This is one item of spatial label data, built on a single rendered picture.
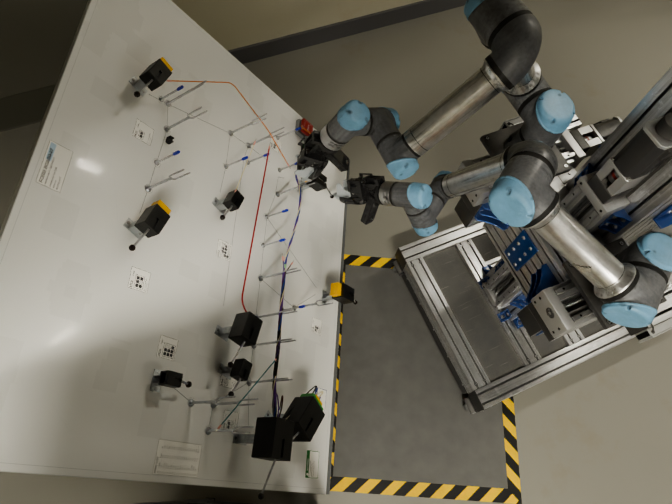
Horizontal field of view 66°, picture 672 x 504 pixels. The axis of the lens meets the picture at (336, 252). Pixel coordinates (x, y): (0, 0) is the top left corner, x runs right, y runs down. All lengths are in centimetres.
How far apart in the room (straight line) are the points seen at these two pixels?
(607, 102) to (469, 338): 205
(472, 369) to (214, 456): 145
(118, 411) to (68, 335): 18
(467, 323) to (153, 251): 168
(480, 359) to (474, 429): 35
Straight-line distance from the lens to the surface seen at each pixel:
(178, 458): 126
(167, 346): 124
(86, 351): 114
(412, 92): 349
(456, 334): 250
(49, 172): 118
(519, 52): 131
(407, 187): 154
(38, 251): 113
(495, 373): 253
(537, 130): 170
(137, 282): 122
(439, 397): 265
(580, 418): 289
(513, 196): 127
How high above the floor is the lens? 252
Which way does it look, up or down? 65 degrees down
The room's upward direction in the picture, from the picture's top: 10 degrees clockwise
